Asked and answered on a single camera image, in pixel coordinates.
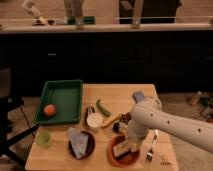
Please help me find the small green cup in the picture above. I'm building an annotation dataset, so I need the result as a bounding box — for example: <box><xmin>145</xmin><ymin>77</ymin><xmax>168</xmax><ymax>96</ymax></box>
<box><xmin>36</xmin><ymin>131</ymin><xmax>51</xmax><ymax>148</ymax></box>

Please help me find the dark brown plate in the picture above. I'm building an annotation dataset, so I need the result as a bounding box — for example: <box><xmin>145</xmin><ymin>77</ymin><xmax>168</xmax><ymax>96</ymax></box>
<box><xmin>68</xmin><ymin>131</ymin><xmax>95</xmax><ymax>160</ymax></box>

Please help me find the grey folded cloth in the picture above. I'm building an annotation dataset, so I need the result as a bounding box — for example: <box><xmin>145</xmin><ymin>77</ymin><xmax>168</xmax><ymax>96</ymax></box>
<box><xmin>68</xmin><ymin>127</ymin><xmax>88</xmax><ymax>159</ymax></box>

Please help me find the red bowl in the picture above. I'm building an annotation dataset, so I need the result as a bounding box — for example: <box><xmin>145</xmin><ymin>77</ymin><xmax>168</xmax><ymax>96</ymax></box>
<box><xmin>107</xmin><ymin>135</ymin><xmax>140</xmax><ymax>167</ymax></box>

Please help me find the brown grape bunch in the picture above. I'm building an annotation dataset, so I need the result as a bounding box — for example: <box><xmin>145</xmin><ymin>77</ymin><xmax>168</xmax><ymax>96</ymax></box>
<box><xmin>119</xmin><ymin>112</ymin><xmax>131</xmax><ymax>124</ymax></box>

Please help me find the blue sponge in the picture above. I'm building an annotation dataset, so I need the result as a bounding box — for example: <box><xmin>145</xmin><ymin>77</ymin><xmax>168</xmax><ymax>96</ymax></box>
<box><xmin>133</xmin><ymin>91</ymin><xmax>145</xmax><ymax>103</ymax></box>

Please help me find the silver fork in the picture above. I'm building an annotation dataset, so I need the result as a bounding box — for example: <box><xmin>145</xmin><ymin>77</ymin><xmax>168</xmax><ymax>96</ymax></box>
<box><xmin>146</xmin><ymin>130</ymin><xmax>159</xmax><ymax>162</ymax></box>

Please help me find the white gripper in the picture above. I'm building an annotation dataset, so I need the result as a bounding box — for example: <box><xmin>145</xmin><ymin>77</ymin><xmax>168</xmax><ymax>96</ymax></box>
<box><xmin>126</xmin><ymin>134</ymin><xmax>143</xmax><ymax>152</ymax></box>

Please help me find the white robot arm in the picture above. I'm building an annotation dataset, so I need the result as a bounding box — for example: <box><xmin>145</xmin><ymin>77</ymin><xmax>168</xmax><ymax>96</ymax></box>
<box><xmin>127</xmin><ymin>97</ymin><xmax>213</xmax><ymax>153</ymax></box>

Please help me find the yellow banana piece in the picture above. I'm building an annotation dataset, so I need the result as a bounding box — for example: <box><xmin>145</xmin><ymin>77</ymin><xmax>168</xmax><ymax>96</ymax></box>
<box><xmin>101</xmin><ymin>114</ymin><xmax>120</xmax><ymax>128</ymax></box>

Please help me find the green plastic tray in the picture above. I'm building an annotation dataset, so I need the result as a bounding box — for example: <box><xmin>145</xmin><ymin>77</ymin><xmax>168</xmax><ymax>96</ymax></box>
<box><xmin>35</xmin><ymin>80</ymin><xmax>83</xmax><ymax>125</ymax></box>

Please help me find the green chili pepper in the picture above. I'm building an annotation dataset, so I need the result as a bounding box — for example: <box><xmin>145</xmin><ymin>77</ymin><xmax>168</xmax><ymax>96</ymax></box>
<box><xmin>96</xmin><ymin>99</ymin><xmax>111</xmax><ymax>117</ymax></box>

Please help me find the yellow white eraser block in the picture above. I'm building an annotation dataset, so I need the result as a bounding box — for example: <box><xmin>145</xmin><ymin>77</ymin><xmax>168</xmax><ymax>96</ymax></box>
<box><xmin>113</xmin><ymin>140</ymin><xmax>131</xmax><ymax>157</ymax></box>

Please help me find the black chair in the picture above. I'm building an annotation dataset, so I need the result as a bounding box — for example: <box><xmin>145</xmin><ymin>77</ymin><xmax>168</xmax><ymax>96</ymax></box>
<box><xmin>0</xmin><ymin>68</ymin><xmax>38</xmax><ymax>167</ymax></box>

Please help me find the dark purple grape bunch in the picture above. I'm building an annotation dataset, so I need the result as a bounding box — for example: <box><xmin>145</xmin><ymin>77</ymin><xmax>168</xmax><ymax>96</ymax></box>
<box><xmin>112</xmin><ymin>122</ymin><xmax>120</xmax><ymax>132</ymax></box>

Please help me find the orange fruit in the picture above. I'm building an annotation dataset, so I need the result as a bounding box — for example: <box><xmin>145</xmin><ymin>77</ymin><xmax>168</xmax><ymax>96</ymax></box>
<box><xmin>44</xmin><ymin>104</ymin><xmax>56</xmax><ymax>117</ymax></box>

